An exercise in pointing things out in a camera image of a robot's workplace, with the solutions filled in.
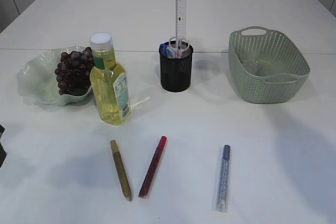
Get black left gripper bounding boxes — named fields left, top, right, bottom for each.
left=0, top=125, right=7, bottom=167

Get clear plastic ruler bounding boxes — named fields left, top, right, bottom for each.
left=175, top=0, right=187, bottom=49

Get pink scissors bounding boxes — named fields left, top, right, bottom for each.
left=166, top=37, right=190, bottom=59

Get blue scissors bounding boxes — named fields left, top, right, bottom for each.
left=159, top=44, right=176, bottom=59

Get clear plastic sheet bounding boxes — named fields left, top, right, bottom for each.
left=241, top=60, right=260, bottom=75

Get red grape bunch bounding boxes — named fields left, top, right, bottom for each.
left=55, top=47, right=94, bottom=97

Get gold glitter pen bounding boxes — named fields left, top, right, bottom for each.
left=110, top=140, right=132, bottom=202

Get yellow liquid plastic bottle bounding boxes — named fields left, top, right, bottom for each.
left=90, top=33, right=131, bottom=125

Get red glitter pen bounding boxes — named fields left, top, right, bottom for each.
left=138, top=136, right=167, bottom=198

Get silver blue glitter pen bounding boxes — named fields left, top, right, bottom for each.
left=216, top=145, right=230, bottom=212

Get green wavy glass plate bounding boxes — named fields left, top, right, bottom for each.
left=16, top=46, right=92, bottom=106

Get black mesh pen holder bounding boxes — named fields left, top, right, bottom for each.
left=159, top=46, right=194, bottom=92

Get green plastic woven basket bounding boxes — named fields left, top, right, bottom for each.
left=228, top=26, right=310, bottom=104

